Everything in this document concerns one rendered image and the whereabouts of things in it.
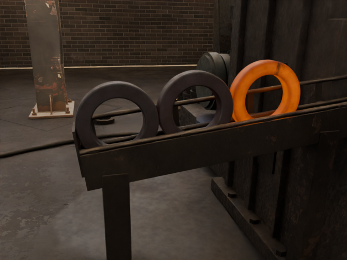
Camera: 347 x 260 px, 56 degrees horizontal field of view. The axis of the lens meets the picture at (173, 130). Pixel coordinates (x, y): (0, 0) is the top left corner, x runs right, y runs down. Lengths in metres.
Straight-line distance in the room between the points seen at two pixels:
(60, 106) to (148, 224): 2.04
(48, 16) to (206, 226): 2.37
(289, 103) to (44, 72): 2.67
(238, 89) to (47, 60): 2.61
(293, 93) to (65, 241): 1.05
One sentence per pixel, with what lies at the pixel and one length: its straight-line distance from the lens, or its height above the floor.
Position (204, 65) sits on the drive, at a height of 0.59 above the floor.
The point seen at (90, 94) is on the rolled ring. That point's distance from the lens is 0.70.
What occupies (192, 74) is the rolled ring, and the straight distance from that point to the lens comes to 0.73.
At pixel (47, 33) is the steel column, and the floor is 0.75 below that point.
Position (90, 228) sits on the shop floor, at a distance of 1.51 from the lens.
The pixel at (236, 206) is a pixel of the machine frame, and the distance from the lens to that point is 1.53.
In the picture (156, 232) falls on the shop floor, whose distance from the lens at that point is 1.46.
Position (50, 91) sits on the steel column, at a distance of 3.28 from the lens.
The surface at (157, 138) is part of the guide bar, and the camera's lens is 0.73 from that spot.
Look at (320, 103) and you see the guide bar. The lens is 0.98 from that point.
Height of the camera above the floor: 0.85
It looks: 18 degrees down
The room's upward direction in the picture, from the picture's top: 1 degrees clockwise
